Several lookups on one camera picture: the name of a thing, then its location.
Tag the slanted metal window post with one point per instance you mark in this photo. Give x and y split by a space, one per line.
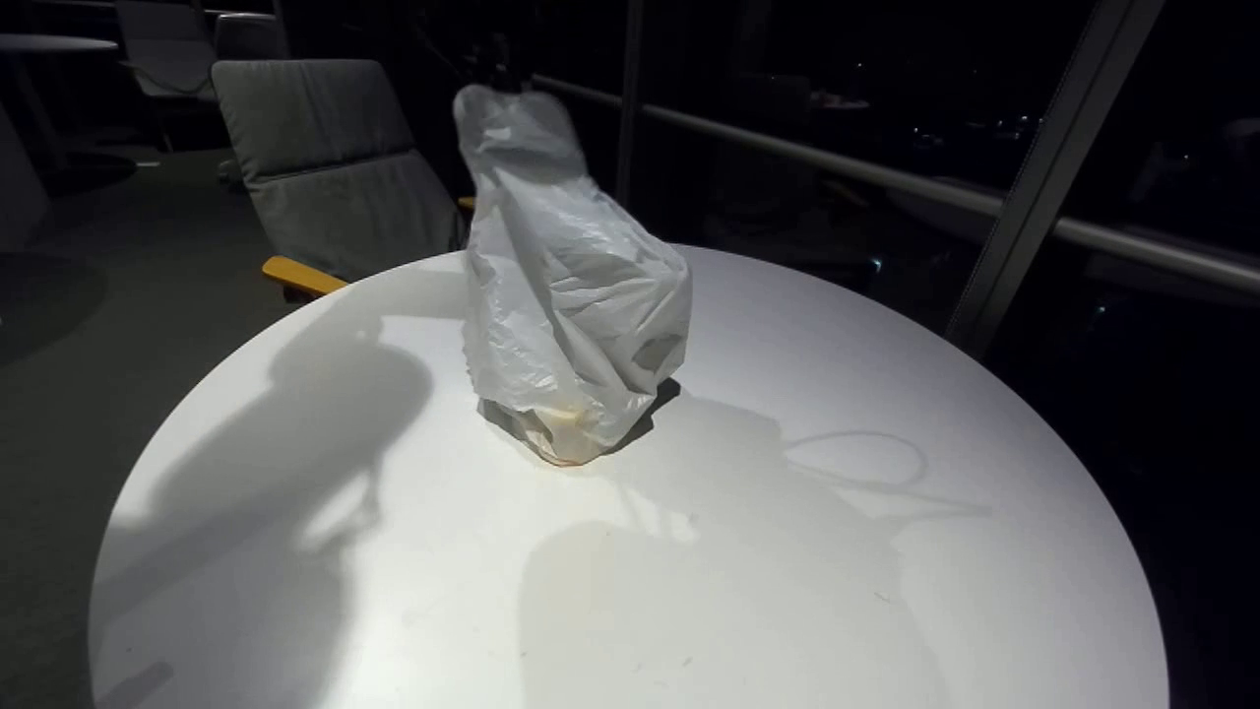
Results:
1048 170

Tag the white plastic bag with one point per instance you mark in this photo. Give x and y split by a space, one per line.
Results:
564 289

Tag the horizontal metal railing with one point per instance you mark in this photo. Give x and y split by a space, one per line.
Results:
920 185

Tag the grey armchair with wooden armrests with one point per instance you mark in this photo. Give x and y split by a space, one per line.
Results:
328 170

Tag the thin vertical metal post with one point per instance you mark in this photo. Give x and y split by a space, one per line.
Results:
636 105

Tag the round dark background table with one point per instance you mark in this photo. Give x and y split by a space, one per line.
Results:
53 46

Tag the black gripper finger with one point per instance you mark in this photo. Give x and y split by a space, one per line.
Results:
501 67

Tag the grey background chair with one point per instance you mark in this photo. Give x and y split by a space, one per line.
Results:
168 52

